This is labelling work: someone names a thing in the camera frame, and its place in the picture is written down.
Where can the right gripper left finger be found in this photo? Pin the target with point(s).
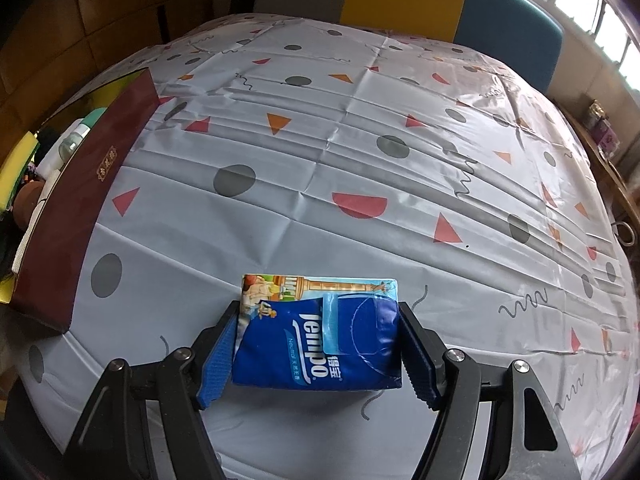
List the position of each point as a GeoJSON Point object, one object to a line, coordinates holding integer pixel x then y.
{"type": "Point", "coordinates": [111, 439]}

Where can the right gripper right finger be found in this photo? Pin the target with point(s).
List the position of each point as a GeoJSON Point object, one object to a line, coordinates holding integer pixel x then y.
{"type": "Point", "coordinates": [525, 439]}

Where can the blue Tempo tissue pack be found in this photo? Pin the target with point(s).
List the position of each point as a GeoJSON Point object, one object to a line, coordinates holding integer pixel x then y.
{"type": "Point", "coordinates": [317, 334]}

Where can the white rectangular pack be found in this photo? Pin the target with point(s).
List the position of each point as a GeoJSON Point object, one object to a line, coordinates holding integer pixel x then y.
{"type": "Point", "coordinates": [51, 162]}

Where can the brown round cushion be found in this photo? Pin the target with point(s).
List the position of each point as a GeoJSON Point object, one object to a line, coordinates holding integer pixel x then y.
{"type": "Point", "coordinates": [25, 203]}

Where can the yellow sponge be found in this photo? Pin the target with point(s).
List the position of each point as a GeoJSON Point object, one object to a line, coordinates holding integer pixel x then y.
{"type": "Point", "coordinates": [14, 167]}

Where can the red gold storage box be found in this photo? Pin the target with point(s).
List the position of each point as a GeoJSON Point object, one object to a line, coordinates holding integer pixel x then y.
{"type": "Point", "coordinates": [48, 275]}

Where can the wooden desk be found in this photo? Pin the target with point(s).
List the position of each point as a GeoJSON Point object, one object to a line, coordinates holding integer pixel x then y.
{"type": "Point", "coordinates": [625, 210]}

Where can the small green white bottle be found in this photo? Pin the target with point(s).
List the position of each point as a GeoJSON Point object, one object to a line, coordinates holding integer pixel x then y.
{"type": "Point", "coordinates": [77, 133]}

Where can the purple box on desk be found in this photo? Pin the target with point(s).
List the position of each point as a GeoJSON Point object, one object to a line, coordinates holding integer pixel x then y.
{"type": "Point", "coordinates": [597, 123]}

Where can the patterned grey bed sheet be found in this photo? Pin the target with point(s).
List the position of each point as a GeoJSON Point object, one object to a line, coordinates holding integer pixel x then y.
{"type": "Point", "coordinates": [300, 147]}

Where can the wooden wardrobe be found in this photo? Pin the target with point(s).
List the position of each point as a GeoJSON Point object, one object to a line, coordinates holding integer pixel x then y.
{"type": "Point", "coordinates": [51, 48]}

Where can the grey yellow blue headboard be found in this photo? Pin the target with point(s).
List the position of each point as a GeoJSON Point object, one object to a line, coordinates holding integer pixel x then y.
{"type": "Point", "coordinates": [515, 32]}

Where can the window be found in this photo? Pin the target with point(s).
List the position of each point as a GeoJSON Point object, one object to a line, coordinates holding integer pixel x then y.
{"type": "Point", "coordinates": [606, 29]}

